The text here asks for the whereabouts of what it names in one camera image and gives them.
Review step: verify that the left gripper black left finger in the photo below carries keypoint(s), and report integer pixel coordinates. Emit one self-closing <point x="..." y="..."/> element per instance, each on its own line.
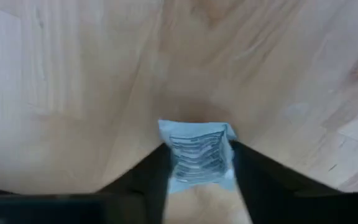
<point x="104" y="208"/>

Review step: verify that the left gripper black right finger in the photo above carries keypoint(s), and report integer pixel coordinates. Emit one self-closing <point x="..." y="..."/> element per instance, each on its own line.
<point x="291" y="208"/>

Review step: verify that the white blue printed sachet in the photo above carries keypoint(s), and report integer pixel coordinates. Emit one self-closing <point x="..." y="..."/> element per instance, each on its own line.
<point x="197" y="155"/>

